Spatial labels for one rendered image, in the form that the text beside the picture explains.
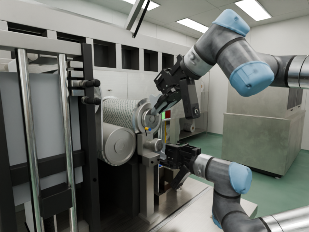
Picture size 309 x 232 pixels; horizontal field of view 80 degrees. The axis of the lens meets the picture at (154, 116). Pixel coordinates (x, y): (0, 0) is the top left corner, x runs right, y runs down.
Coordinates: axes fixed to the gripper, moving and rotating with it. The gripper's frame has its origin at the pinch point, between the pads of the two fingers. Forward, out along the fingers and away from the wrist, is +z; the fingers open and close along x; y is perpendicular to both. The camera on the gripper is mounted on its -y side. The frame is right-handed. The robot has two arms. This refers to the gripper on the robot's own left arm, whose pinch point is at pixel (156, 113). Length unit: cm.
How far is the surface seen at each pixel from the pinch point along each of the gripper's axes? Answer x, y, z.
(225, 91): -450, 112, 137
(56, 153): 33.6, -6.7, -2.2
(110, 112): 6.1, 11.8, 15.4
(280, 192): -230, -100, 80
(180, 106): -63, 20, 31
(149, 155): 4.2, -10.9, 7.8
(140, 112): 4.4, 2.7, 2.0
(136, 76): -21.7, 35.2, 18.7
